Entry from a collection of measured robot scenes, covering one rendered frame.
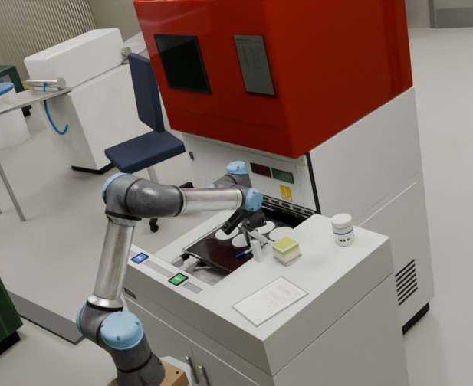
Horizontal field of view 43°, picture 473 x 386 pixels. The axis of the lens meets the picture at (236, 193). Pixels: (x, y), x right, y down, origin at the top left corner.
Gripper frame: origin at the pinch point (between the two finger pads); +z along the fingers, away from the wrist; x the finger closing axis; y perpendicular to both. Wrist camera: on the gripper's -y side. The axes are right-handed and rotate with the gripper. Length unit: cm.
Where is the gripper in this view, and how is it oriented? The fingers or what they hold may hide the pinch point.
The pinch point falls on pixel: (251, 246)
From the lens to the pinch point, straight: 235.2
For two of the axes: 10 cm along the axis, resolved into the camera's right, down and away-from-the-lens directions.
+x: -4.1, -3.4, 8.5
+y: 8.9, -3.7, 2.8
